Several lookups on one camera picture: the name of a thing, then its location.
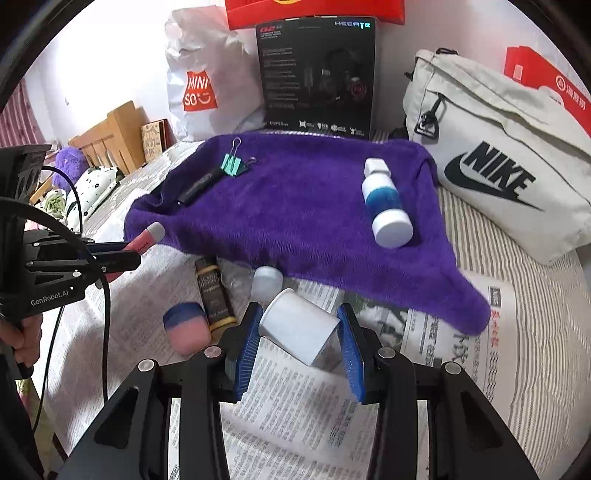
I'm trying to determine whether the brown patterned book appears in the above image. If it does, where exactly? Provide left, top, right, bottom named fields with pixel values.
left=141, top=119, right=176, bottom=162

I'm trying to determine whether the white plastic bag red label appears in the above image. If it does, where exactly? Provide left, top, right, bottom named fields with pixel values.
left=165, top=7, right=269, bottom=141

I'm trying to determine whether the green patterned cloth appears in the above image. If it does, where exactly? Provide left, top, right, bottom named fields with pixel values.
left=39, top=189, right=70, bottom=217

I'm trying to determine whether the clear plastic piece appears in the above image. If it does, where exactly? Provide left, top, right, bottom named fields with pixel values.
left=221, top=261, right=254, bottom=291

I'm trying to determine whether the purple towel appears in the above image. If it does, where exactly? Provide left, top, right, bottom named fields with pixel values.
left=124, top=130, right=491, bottom=334

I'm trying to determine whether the green binder clip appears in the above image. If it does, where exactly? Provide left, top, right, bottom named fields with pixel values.
left=221, top=137, right=258, bottom=177

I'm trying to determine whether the white floral pillow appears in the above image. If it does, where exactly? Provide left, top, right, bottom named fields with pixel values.
left=65, top=167, right=122, bottom=222

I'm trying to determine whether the pink highlighter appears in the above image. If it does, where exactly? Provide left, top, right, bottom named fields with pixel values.
left=107, top=222, right=166, bottom=281

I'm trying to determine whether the dark tube gold label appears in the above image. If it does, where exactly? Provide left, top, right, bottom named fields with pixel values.
left=194, top=257, right=238, bottom=332

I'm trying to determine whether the blue white bottle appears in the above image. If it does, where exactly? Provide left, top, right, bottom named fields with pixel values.
left=361, top=173, right=414, bottom=249

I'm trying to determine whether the white cup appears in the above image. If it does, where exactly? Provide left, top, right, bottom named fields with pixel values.
left=259, top=288, right=340, bottom=367

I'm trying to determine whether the purple plush toy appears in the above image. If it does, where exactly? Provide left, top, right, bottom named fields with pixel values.
left=54, top=147, right=88, bottom=190

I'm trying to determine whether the red paper bag clear handle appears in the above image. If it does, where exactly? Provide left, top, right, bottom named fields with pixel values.
left=503, top=45, right=591, bottom=139

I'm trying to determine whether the pink striped curtain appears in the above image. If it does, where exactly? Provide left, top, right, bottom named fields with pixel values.
left=0, top=78, right=44, bottom=148

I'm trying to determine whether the wooden headboard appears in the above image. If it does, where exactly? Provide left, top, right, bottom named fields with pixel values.
left=68, top=100, right=148, bottom=174

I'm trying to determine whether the red gift bag gold print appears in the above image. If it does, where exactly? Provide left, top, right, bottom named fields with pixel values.
left=225, top=0, right=406, bottom=31

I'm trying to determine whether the person's left hand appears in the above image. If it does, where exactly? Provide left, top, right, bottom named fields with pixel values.
left=0, top=310, right=42, bottom=370

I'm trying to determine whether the black product box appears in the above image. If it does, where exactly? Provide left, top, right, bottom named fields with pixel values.
left=255, top=17, right=377, bottom=140

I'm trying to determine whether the newspaper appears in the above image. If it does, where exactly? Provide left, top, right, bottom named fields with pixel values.
left=44, top=138, right=522, bottom=480

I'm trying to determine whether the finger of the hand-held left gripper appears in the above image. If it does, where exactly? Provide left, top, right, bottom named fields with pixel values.
left=98, top=251, right=143, bottom=278
left=85, top=240, right=140, bottom=256

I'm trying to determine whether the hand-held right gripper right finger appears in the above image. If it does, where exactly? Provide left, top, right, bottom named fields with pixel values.
left=336, top=302, right=541, bottom=480

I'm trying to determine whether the small white round bottle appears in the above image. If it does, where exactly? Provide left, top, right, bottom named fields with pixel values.
left=250, top=266, right=283, bottom=303

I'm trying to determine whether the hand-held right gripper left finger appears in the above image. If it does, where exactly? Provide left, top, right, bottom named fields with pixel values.
left=55, top=302, right=266, bottom=480

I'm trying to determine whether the pink and blue container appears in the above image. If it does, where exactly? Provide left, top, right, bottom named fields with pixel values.
left=163, top=302, right=206, bottom=355

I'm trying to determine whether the grey waist bag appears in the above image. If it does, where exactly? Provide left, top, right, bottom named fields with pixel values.
left=402, top=47, right=591, bottom=267

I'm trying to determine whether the black stick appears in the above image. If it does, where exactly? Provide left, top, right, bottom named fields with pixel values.
left=178, top=167, right=225, bottom=205

